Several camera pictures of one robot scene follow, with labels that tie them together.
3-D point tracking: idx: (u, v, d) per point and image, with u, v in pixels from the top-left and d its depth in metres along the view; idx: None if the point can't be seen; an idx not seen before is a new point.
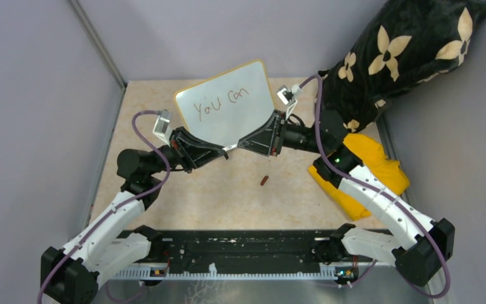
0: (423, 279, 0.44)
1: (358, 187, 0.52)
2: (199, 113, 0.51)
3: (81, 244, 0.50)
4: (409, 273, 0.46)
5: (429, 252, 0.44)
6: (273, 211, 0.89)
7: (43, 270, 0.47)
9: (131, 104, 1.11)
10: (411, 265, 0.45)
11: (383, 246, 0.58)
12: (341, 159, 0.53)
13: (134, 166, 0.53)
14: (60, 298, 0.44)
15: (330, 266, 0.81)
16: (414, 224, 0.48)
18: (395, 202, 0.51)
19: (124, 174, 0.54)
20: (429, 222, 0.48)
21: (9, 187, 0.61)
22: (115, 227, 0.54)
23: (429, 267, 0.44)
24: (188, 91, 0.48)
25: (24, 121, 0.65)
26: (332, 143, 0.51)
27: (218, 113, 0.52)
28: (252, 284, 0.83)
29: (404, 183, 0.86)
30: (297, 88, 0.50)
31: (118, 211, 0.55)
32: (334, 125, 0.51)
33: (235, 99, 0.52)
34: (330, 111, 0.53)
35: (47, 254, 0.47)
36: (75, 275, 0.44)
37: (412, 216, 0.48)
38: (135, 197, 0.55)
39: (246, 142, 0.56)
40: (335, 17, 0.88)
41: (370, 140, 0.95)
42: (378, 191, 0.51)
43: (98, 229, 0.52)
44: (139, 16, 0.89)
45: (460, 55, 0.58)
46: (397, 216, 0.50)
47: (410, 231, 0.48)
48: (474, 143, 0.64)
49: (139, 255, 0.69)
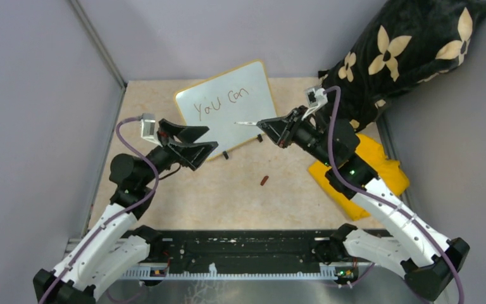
0: (433, 296, 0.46)
1: (373, 202, 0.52)
2: (207, 107, 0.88)
3: (71, 265, 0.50)
4: (419, 289, 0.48)
5: (445, 273, 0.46)
6: (273, 211, 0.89)
7: (36, 291, 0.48)
9: (131, 104, 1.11)
10: (423, 282, 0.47)
11: (391, 255, 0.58)
12: (355, 171, 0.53)
13: (126, 173, 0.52)
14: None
15: (330, 266, 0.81)
16: (430, 244, 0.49)
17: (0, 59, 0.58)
18: (412, 220, 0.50)
19: (117, 180, 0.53)
20: (446, 242, 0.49)
21: (9, 186, 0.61)
22: (108, 240, 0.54)
23: (442, 285, 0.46)
24: (196, 90, 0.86)
25: (25, 121, 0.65)
26: (345, 153, 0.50)
27: (220, 107, 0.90)
28: (252, 284, 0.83)
29: (404, 183, 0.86)
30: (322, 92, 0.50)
31: (107, 227, 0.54)
32: (346, 134, 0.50)
33: (234, 97, 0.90)
34: (340, 121, 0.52)
35: (38, 276, 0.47)
36: (69, 299, 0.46)
37: (429, 236, 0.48)
38: (124, 211, 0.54)
39: (264, 124, 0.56)
40: (335, 18, 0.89)
41: (371, 142, 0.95)
42: (395, 208, 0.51)
43: (90, 244, 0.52)
44: (139, 15, 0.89)
45: (460, 55, 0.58)
46: (414, 235, 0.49)
47: (426, 251, 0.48)
48: (474, 143, 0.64)
49: (138, 258, 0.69)
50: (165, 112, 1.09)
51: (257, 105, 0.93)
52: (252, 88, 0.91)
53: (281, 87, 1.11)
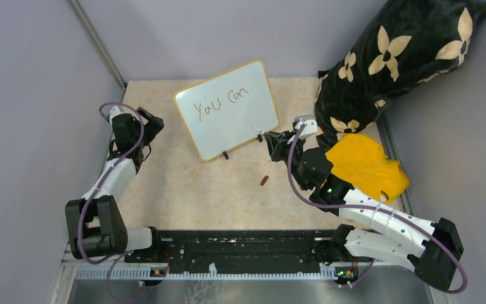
0: (446, 282, 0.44)
1: (356, 211, 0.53)
2: (207, 107, 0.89)
3: (99, 187, 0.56)
4: (433, 279, 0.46)
5: (440, 254, 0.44)
6: (273, 211, 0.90)
7: (69, 225, 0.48)
9: (131, 104, 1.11)
10: (429, 270, 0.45)
11: (395, 251, 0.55)
12: (333, 189, 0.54)
13: (125, 119, 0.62)
14: (99, 246, 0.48)
15: (330, 266, 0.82)
16: (418, 232, 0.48)
17: (0, 60, 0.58)
18: (393, 215, 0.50)
19: (119, 125, 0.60)
20: (430, 225, 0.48)
21: (10, 186, 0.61)
22: (117, 182, 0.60)
23: (447, 269, 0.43)
24: (193, 89, 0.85)
25: (25, 121, 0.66)
26: (321, 178, 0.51)
27: (219, 107, 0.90)
28: (252, 284, 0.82)
29: (404, 183, 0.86)
30: (311, 121, 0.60)
31: (116, 167, 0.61)
32: (318, 162, 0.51)
33: (234, 97, 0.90)
34: (309, 150, 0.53)
35: (70, 205, 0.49)
36: (107, 206, 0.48)
37: (414, 225, 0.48)
38: (125, 155, 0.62)
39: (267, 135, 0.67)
40: (336, 17, 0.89)
41: (370, 140, 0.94)
42: (375, 209, 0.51)
43: (104, 185, 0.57)
44: (139, 16, 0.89)
45: (460, 55, 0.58)
46: (400, 228, 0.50)
47: (415, 239, 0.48)
48: (474, 143, 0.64)
49: (142, 244, 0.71)
50: (164, 113, 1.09)
51: (257, 104, 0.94)
52: (252, 88, 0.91)
53: (281, 88, 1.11)
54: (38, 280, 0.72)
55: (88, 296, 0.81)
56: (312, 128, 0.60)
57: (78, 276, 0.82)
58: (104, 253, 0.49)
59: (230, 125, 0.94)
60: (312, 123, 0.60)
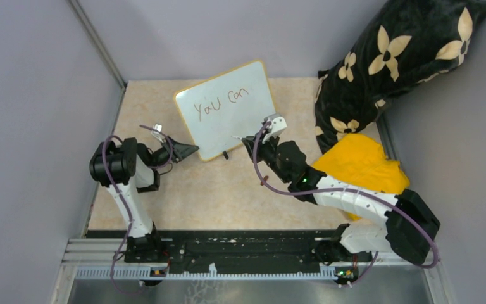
0: (416, 252, 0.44)
1: (326, 192, 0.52)
2: (207, 107, 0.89)
3: None
4: (406, 251, 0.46)
5: (402, 224, 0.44)
6: (273, 211, 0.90)
7: (99, 147, 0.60)
9: (131, 104, 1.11)
10: (398, 242, 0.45)
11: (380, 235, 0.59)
12: (308, 178, 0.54)
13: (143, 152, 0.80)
14: (116, 163, 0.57)
15: (331, 266, 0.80)
16: (381, 203, 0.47)
17: None
18: (359, 193, 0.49)
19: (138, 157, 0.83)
20: (393, 197, 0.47)
21: (9, 186, 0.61)
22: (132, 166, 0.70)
23: (414, 239, 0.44)
24: (193, 89, 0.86)
25: (25, 121, 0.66)
26: (297, 168, 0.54)
27: (219, 107, 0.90)
28: (252, 284, 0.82)
29: (404, 183, 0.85)
30: (279, 118, 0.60)
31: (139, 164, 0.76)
32: (291, 152, 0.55)
33: (234, 97, 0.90)
34: (283, 144, 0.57)
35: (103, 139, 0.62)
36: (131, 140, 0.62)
37: (376, 197, 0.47)
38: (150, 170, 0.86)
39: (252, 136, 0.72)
40: (336, 17, 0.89)
41: (369, 141, 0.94)
42: (343, 189, 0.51)
43: None
44: (139, 15, 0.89)
45: (460, 55, 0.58)
46: (365, 204, 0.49)
47: (378, 211, 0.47)
48: (474, 143, 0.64)
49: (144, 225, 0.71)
50: (164, 113, 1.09)
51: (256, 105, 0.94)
52: (252, 88, 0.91)
53: (281, 88, 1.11)
54: (38, 279, 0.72)
55: (88, 296, 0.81)
56: (280, 125, 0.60)
57: (78, 275, 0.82)
58: (116, 172, 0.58)
59: (230, 125, 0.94)
60: (281, 120, 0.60)
